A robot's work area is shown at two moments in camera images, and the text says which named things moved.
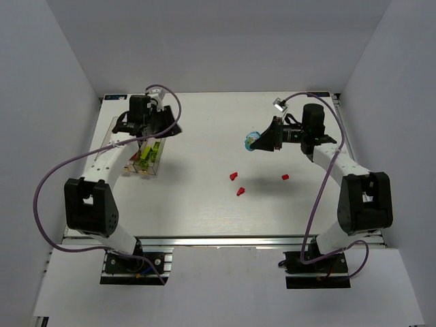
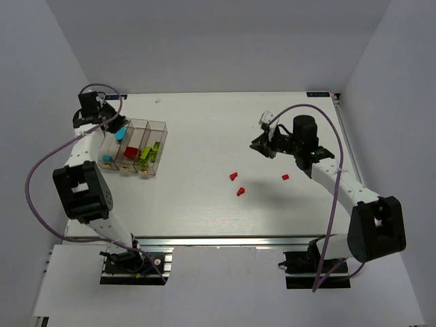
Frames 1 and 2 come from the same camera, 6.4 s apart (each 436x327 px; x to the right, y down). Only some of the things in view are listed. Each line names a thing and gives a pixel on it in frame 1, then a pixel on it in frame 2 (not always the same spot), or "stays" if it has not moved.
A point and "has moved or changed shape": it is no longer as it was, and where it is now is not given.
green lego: x=156 y=146 stays
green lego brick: x=143 y=163 stays
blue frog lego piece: x=250 y=138 has moved or changed shape
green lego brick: x=153 y=155 stays
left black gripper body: x=161 y=120 → x=114 y=122
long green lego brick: x=145 y=152 stays
